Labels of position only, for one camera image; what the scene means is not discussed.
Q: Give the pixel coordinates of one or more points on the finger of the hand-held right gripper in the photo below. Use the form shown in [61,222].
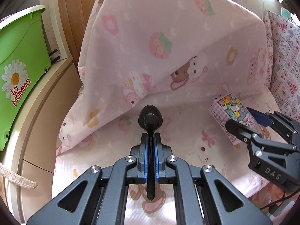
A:
[239,129]
[260,117]

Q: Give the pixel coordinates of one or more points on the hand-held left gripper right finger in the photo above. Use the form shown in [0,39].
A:
[158,159]

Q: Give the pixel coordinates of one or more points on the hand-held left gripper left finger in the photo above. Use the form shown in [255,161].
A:
[144,159]

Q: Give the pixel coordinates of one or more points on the patterned tissue packet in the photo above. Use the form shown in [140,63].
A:
[227,107]

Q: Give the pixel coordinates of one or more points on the black plastic spoon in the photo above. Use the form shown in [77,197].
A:
[150,119]

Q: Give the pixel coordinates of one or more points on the pink patterned cushion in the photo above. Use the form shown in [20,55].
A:
[286,63]

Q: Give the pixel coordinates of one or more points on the pink printed blanket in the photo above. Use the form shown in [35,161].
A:
[164,51]

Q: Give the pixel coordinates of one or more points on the small teal card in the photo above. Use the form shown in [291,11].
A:
[286,12]

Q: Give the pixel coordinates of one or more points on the white cabinet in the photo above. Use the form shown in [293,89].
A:
[42,121]

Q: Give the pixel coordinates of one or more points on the wooden door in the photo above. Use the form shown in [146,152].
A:
[75,16]

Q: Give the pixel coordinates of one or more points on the green plastic storage box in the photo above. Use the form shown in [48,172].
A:
[21,51]

